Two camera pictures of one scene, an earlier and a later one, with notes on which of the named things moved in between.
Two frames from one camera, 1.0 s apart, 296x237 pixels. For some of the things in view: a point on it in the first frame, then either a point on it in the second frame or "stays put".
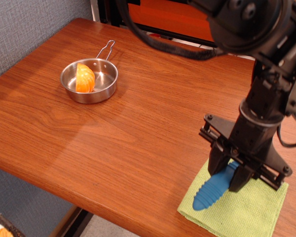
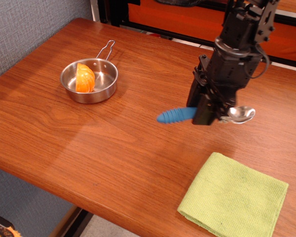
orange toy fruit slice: [85, 80] stays put
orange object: [3, 232] to [15, 233]
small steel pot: [105, 74] stays put
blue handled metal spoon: [217, 184] to [235, 115]
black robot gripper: [247, 140] to [230, 66]
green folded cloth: [253, 211] stays put
